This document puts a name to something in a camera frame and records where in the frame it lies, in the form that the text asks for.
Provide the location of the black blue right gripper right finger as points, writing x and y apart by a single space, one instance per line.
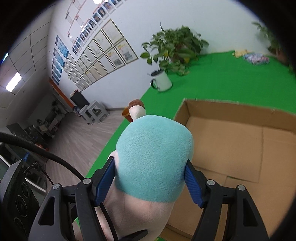
243 221

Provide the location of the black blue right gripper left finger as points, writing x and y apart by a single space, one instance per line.
63 205

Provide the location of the teal and pink plush toy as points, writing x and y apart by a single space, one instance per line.
150 159

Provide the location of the large open cardboard box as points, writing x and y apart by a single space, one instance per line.
236 144

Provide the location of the grey plastic stool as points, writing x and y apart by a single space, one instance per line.
94 112

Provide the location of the red paper cup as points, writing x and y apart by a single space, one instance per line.
126 114

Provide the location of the white enamel mug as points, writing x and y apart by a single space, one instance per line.
160 81

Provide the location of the colourful packet on table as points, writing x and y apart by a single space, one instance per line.
256 58

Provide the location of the leafy potted plant right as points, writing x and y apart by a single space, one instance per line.
275 46

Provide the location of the leafy potted plant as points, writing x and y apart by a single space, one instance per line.
174 49
275 46

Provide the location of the leafy potted plant left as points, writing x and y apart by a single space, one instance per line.
174 49

